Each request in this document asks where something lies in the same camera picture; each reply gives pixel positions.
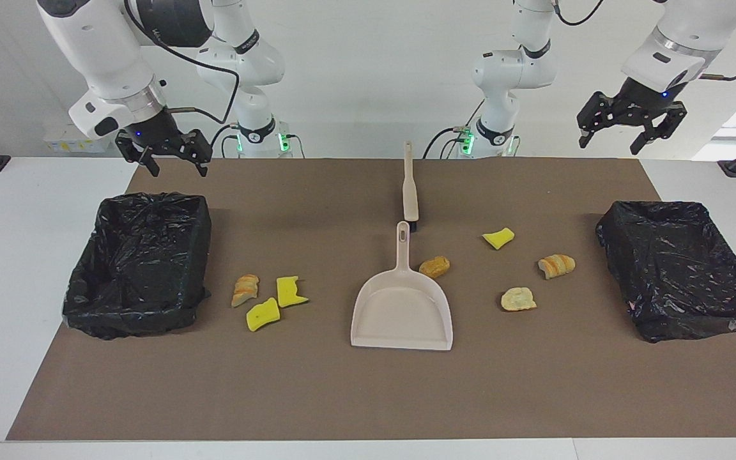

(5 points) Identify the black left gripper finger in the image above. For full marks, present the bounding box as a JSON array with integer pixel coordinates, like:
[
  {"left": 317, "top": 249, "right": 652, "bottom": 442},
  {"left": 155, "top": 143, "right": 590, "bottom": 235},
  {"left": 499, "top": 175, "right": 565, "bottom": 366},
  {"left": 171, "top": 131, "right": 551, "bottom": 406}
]
[
  {"left": 630, "top": 102, "right": 688, "bottom": 156},
  {"left": 576, "top": 91, "right": 618, "bottom": 149}
]

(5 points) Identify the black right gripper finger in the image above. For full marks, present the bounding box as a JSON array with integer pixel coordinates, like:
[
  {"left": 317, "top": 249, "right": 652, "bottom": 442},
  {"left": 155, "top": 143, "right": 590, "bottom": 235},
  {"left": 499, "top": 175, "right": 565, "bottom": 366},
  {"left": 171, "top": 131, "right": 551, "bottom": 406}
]
[
  {"left": 180, "top": 130, "right": 212, "bottom": 178},
  {"left": 116, "top": 131, "right": 161, "bottom": 178}
]

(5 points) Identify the notched yellow sponge piece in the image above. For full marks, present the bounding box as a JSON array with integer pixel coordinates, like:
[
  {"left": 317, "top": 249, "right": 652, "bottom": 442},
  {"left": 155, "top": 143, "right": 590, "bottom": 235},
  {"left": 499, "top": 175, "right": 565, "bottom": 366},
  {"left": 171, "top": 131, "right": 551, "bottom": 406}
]
[{"left": 276, "top": 275, "right": 310, "bottom": 309}]

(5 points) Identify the white box with yellow labels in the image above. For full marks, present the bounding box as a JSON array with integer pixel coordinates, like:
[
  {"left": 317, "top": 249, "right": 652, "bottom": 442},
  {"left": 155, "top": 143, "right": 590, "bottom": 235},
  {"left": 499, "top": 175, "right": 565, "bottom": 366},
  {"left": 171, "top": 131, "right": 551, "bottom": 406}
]
[{"left": 43, "top": 128, "right": 116, "bottom": 154}]

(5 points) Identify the striped bread slice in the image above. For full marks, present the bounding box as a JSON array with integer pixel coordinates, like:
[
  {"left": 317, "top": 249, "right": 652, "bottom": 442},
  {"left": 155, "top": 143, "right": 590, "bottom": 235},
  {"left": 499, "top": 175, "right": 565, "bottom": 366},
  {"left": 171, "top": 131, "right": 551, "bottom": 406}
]
[{"left": 231, "top": 274, "right": 260, "bottom": 309}]

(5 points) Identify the beige plastic dustpan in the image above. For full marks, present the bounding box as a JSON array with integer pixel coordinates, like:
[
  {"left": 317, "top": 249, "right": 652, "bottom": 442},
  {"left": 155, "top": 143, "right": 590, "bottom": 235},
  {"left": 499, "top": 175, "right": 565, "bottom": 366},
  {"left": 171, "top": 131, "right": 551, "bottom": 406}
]
[{"left": 350, "top": 221, "right": 454, "bottom": 351}]

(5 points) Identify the orange striped croissant piece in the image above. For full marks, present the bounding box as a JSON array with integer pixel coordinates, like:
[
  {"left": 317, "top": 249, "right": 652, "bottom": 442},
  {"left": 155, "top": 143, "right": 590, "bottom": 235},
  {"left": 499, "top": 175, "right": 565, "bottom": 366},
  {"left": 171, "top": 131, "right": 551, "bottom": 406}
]
[{"left": 537, "top": 254, "right": 576, "bottom": 280}]

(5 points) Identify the brown oval bread roll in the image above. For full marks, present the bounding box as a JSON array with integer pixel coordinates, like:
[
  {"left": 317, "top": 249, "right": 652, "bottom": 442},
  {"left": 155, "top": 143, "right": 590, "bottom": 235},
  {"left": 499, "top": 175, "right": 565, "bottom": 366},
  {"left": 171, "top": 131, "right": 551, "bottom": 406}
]
[{"left": 418, "top": 256, "right": 451, "bottom": 279}]

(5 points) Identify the yellow sponge piece with dot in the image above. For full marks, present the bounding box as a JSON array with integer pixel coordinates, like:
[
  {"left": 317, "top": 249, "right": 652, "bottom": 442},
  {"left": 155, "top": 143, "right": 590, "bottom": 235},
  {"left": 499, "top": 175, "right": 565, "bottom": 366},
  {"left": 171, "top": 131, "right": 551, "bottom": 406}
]
[{"left": 245, "top": 297, "right": 281, "bottom": 333}]

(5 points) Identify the brown table mat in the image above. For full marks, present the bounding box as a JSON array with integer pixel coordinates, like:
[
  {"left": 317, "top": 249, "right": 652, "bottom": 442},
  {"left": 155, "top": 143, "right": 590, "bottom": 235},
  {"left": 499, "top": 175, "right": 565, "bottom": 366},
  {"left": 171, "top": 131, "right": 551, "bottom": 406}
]
[{"left": 6, "top": 158, "right": 736, "bottom": 441}]

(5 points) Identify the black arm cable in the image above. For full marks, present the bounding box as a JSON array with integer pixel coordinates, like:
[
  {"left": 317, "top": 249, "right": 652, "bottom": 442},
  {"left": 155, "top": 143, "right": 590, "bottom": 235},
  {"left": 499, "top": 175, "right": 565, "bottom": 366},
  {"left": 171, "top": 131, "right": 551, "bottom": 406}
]
[
  {"left": 550, "top": 0, "right": 736, "bottom": 82},
  {"left": 124, "top": 0, "right": 241, "bottom": 125}
]

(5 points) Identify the beige brush with black bristles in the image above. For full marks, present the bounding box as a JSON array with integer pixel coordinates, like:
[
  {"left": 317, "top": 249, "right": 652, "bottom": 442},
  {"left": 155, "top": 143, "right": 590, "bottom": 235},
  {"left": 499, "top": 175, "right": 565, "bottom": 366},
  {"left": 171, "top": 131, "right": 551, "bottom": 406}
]
[{"left": 402, "top": 141, "right": 422, "bottom": 232}]

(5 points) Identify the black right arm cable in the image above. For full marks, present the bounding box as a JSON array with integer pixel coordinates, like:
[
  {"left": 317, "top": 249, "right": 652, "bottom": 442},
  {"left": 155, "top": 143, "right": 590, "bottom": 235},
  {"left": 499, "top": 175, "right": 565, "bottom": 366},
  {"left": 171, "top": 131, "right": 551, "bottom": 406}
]
[{"left": 124, "top": 0, "right": 241, "bottom": 125}]

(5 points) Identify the pale ridged bread piece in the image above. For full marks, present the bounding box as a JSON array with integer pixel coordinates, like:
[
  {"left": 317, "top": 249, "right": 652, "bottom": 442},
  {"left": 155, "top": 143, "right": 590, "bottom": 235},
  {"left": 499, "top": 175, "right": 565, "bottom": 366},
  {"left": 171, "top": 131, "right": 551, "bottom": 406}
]
[{"left": 500, "top": 287, "right": 538, "bottom": 312}]

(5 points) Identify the bin lined with black bag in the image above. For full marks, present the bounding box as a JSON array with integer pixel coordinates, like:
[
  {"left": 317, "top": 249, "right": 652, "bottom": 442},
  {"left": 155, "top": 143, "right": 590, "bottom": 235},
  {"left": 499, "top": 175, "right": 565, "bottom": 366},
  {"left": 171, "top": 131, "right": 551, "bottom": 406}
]
[
  {"left": 595, "top": 200, "right": 736, "bottom": 344},
  {"left": 61, "top": 192, "right": 213, "bottom": 341}
]

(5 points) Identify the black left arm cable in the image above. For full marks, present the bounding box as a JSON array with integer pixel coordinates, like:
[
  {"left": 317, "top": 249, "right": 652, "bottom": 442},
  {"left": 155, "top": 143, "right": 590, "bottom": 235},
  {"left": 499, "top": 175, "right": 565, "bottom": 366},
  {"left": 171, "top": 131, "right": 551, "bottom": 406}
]
[{"left": 550, "top": 0, "right": 736, "bottom": 82}]

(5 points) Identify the yellow sponge piece green backing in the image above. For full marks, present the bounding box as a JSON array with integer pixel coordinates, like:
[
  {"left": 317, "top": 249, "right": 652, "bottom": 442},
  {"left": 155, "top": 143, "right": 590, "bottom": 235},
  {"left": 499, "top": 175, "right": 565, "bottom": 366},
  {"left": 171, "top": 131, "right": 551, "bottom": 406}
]
[{"left": 482, "top": 227, "right": 516, "bottom": 250}]

